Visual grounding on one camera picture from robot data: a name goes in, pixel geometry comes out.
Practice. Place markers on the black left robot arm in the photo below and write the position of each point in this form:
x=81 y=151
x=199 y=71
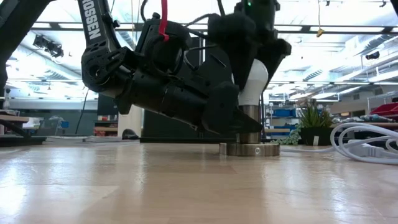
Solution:
x=102 y=68

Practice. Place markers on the wooden side table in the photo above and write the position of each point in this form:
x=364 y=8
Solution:
x=12 y=118

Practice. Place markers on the green potted plant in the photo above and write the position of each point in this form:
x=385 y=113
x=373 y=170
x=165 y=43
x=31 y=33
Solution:
x=314 y=119

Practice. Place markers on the red storage bin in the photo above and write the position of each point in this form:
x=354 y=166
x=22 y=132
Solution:
x=385 y=109

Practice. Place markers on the black monitor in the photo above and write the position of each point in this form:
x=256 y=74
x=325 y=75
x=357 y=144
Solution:
x=105 y=107

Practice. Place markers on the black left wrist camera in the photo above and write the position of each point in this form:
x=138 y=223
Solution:
x=146 y=31

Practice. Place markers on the white lightbulb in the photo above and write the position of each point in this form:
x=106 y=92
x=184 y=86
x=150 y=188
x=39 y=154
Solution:
x=256 y=81

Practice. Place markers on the brass lamp socket base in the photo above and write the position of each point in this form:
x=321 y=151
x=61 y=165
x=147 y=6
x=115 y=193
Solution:
x=248 y=149

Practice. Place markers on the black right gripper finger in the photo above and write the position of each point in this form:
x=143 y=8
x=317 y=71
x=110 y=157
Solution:
x=275 y=53
x=239 y=53

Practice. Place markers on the black room divider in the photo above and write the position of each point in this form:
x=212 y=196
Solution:
x=174 y=127

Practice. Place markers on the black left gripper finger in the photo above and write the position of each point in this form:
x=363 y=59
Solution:
x=213 y=71
x=222 y=109

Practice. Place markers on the black aluminium frame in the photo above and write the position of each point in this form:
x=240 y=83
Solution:
x=21 y=141

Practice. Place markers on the black ceiling device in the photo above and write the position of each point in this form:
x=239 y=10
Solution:
x=48 y=46

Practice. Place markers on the blue storage bin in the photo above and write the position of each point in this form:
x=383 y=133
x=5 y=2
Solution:
x=284 y=112

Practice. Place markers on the black ceiling camera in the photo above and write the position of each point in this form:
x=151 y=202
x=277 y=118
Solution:
x=372 y=55

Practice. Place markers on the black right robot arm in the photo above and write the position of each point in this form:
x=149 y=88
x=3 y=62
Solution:
x=264 y=2

